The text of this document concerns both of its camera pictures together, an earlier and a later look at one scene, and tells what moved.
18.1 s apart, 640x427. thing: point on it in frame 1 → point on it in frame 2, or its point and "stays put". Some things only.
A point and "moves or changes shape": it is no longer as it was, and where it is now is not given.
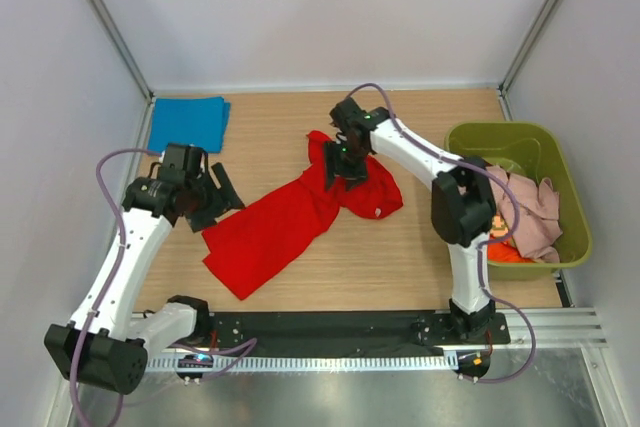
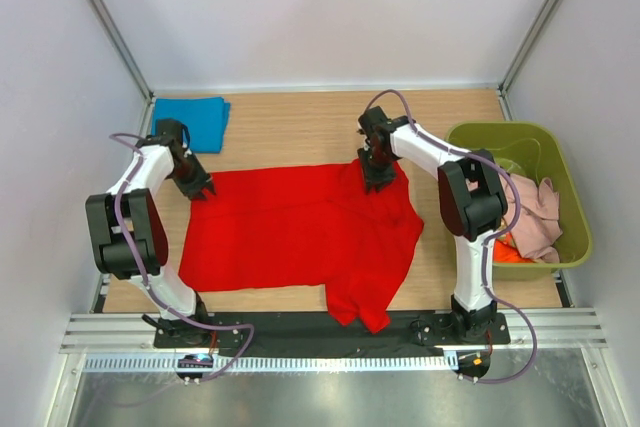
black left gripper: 202,219 → 202,181
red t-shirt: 286,224 moves or changes shape
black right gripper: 353,177 → 371,178
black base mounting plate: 339,333 stays put
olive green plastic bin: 531,149 stays put
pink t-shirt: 538,229 stays put
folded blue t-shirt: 201,122 stays put
